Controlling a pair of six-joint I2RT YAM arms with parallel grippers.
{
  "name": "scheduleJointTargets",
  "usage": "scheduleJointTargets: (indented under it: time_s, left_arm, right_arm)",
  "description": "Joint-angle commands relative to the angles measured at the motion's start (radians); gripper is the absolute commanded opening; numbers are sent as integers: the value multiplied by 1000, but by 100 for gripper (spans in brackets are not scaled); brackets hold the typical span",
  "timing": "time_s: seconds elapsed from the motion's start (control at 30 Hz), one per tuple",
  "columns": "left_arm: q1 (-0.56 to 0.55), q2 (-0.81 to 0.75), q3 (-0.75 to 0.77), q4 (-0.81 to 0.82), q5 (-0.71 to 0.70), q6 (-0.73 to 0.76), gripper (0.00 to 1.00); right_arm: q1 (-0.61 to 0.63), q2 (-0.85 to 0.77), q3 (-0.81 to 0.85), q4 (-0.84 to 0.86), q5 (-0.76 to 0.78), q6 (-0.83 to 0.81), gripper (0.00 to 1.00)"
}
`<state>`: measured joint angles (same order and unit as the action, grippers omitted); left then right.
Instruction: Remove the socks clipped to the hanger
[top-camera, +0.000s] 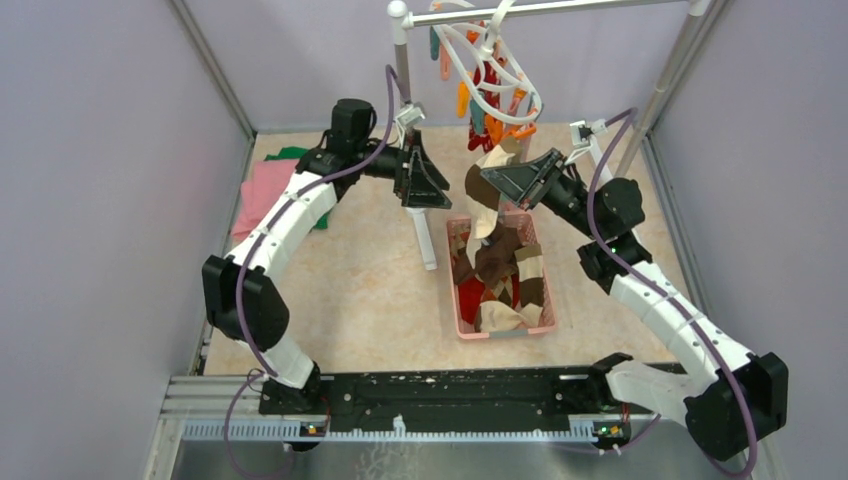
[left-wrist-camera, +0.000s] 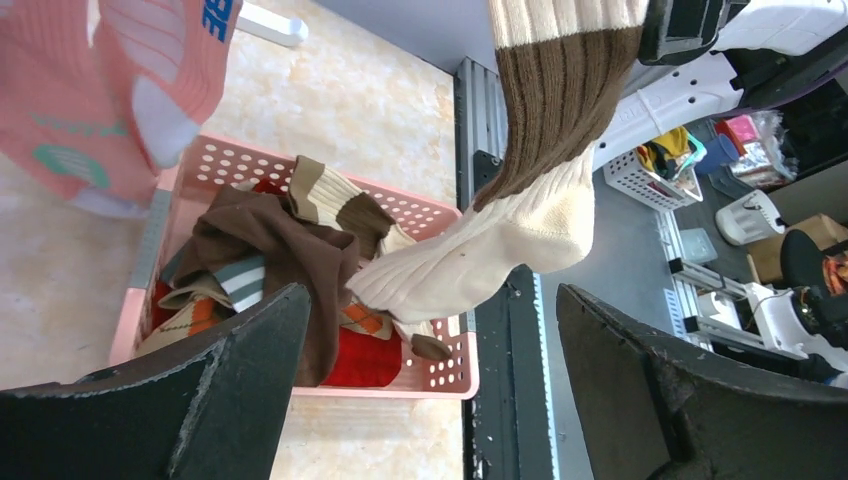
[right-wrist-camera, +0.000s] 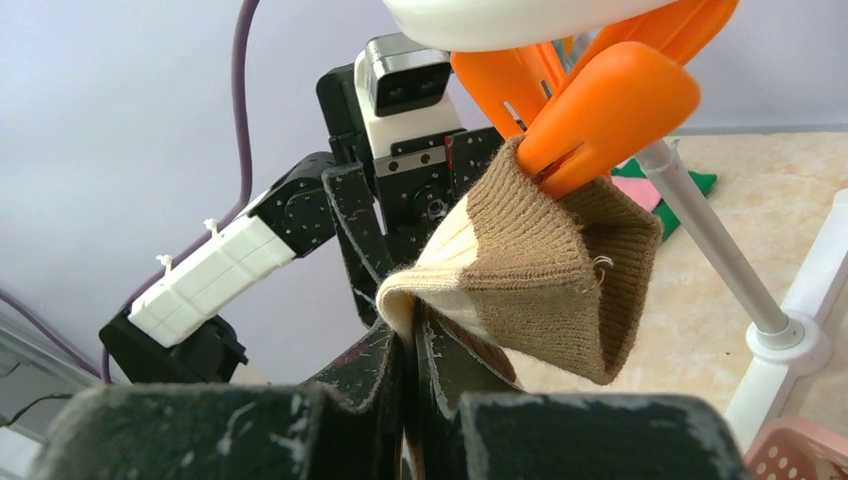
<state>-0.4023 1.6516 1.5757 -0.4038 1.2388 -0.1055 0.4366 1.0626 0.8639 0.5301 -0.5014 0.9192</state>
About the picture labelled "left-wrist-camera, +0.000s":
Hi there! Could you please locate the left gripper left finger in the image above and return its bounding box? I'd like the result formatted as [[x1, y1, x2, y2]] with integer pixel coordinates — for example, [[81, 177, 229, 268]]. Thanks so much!
[[1, 284, 311, 479]]

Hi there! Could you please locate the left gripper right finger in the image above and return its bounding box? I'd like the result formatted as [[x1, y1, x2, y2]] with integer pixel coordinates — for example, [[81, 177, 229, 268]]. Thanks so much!
[[557, 285, 847, 479]]

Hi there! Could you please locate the argyle beige sock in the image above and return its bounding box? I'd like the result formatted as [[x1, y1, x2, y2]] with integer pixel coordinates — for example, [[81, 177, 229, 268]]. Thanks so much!
[[135, 293, 233, 357], [339, 302, 394, 341]]

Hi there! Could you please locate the pink sock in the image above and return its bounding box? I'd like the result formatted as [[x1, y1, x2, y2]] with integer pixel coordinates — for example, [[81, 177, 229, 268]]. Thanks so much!
[[1, 1, 242, 218]]

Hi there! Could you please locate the cream brown striped sock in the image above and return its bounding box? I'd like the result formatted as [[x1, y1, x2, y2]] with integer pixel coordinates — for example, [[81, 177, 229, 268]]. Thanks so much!
[[348, 0, 649, 324]]

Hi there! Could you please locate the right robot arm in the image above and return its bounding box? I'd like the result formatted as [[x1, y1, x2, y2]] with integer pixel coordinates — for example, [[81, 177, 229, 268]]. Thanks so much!
[[593, 1, 847, 169]]

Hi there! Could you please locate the pink plastic basket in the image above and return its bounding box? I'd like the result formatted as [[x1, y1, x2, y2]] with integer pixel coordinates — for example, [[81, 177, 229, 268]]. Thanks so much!
[[108, 134, 480, 400]]

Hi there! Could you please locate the white round appliance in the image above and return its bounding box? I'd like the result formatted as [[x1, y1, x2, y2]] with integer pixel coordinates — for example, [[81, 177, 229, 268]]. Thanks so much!
[[715, 190, 786, 246]]

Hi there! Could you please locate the white storage basket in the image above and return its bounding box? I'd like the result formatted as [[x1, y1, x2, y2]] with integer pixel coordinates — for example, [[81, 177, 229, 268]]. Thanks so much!
[[602, 127, 706, 212]]

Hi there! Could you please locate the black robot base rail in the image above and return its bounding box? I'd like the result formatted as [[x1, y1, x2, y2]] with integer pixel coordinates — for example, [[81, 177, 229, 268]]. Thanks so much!
[[463, 266, 559, 479]]

